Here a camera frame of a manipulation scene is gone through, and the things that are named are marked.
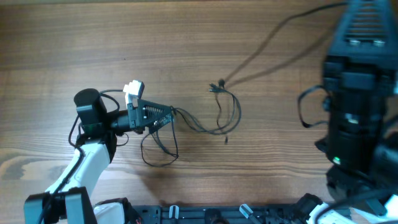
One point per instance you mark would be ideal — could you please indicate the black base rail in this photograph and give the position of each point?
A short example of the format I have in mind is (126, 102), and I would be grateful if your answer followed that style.
(214, 214)

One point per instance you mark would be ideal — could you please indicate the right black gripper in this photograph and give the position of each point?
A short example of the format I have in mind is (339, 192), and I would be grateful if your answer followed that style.
(357, 64)

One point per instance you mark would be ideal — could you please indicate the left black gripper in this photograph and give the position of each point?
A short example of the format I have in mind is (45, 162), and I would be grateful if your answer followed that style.
(133, 115)

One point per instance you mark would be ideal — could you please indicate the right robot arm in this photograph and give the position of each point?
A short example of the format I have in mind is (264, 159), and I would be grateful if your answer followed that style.
(362, 148)

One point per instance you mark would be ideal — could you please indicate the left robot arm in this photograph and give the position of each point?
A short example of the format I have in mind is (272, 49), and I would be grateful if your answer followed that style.
(95, 146)

